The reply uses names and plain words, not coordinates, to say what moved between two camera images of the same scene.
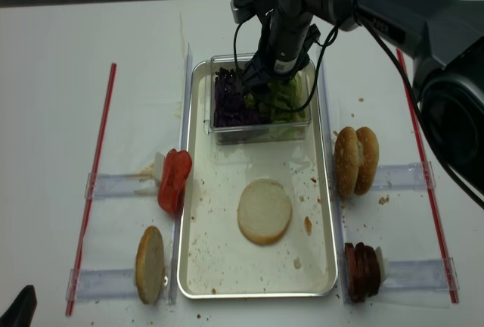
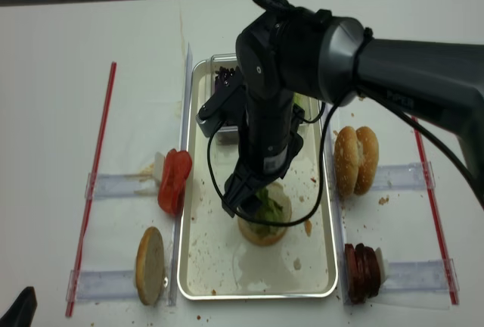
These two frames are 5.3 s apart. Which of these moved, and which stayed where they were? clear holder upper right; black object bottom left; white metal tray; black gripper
Moved: black gripper
Stayed: clear holder upper right; white metal tray; black object bottom left
